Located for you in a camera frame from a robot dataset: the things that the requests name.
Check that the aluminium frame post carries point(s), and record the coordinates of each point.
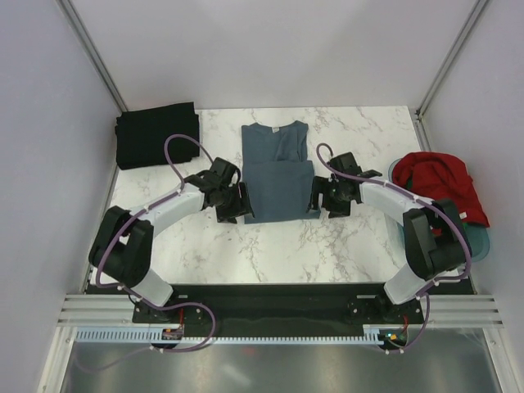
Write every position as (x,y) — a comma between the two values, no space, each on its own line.
(459,43)
(78,26)

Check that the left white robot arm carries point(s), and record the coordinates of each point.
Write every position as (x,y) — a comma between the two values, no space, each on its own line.
(123,246)

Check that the red t-shirt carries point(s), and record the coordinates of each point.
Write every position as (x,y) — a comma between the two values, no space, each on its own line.
(439,176)

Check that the folded black t-shirt stack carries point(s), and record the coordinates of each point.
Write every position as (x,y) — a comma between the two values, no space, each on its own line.
(141,136)

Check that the white slotted cable duct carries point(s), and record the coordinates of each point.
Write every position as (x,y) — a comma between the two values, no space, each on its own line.
(165,336)

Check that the left aluminium frame post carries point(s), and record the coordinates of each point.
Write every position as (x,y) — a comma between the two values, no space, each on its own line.
(78,26)

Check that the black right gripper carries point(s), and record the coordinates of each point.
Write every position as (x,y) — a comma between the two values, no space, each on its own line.
(321,185)

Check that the blue-grey t-shirt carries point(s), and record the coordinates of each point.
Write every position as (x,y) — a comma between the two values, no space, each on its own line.
(277,172)

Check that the right aluminium frame post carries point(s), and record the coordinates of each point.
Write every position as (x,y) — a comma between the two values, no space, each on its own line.
(459,43)

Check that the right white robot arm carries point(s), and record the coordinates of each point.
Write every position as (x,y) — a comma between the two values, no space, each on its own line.
(435,243)

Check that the teal plastic basket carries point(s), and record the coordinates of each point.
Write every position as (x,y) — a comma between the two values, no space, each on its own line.
(477,235)

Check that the aluminium front frame profile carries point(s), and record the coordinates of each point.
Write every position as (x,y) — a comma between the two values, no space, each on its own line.
(446,311)

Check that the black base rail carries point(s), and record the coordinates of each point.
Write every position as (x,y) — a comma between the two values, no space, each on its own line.
(289,310)

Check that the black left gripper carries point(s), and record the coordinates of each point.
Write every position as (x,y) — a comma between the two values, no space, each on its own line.
(241,207)

